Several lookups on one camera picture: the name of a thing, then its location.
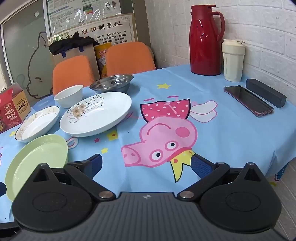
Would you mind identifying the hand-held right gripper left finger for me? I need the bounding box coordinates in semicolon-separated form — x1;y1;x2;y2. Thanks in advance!
31;153;116;202

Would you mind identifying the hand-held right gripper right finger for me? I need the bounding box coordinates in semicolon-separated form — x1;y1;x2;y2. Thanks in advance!
178;153;263;202

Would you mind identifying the small white bowl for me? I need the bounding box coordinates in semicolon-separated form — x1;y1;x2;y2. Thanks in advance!
54;84;84;108

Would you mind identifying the blue cartoon pig tablecloth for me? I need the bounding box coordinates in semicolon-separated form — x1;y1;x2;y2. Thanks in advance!
0;64;296;224

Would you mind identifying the large white flower plate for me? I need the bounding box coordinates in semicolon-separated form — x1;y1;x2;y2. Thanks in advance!
59;91;132;137

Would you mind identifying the light green plate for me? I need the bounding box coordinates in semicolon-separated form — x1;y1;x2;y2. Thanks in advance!
5;134;69;202

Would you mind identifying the gold-rimmed white plate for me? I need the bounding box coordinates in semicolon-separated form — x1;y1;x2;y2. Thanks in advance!
14;106;60;143

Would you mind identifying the stainless steel bowl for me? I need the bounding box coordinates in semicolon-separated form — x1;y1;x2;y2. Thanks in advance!
89;74;134;95

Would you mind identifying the smartphone in clear case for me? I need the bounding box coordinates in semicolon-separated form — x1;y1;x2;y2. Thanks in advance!
223;85;274;117

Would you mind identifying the orange fabric chair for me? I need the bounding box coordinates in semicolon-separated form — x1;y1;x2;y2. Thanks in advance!
105;42;157;77
52;55;96;96

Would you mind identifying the red and orange snack box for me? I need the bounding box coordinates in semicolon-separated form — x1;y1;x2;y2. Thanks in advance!
0;82;31;133

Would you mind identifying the long black case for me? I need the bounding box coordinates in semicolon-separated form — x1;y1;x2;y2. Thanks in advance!
245;78;287;109

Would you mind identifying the yellow printed bag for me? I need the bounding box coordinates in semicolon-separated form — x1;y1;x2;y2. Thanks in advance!
94;44;114;78

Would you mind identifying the cream tumbler with lid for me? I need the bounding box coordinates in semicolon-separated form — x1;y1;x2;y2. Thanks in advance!
221;39;246;82

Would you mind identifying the brown cardboard box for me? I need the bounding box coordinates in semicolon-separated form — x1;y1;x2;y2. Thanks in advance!
51;44;100;80

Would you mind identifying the red cup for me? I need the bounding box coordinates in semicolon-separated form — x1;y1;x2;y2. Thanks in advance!
189;5;225;76

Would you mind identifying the brown woven basket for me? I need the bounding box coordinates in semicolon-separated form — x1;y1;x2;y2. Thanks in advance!
147;45;157;69

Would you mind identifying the black cloth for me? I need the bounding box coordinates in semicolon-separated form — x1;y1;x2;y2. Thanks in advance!
48;37;100;56

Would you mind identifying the white framed text poster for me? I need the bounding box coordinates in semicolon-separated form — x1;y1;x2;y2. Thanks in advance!
50;13;138;47

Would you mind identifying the glass door with cartoon sticker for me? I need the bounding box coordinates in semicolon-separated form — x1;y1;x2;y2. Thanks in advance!
0;0;55;100

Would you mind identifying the wall notice sheet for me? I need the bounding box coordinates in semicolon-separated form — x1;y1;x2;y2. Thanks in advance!
46;0;122;24

